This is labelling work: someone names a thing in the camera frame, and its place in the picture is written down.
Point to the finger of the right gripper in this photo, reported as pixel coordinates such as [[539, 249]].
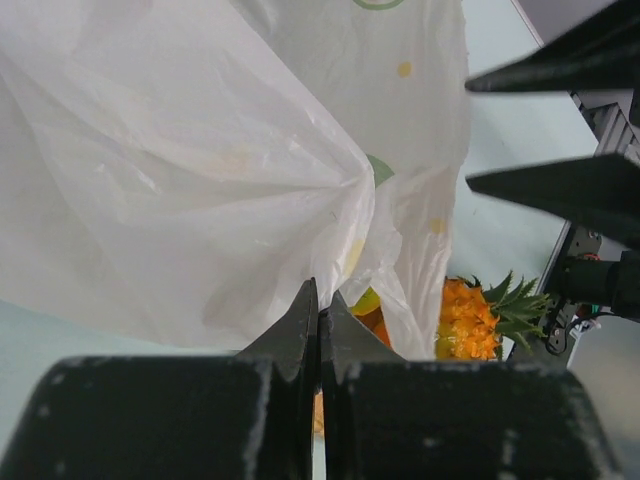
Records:
[[600, 193], [601, 53]]

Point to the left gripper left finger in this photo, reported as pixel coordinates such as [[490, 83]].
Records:
[[248, 415]]

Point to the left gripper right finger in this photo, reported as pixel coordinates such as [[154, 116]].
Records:
[[390, 418]]

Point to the white plastic bag lemon print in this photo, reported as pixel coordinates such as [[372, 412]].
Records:
[[173, 171]]

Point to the fake pineapple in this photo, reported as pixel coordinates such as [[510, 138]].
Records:
[[474, 321]]

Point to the aluminium front rail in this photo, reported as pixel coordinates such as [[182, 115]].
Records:
[[606, 112]]

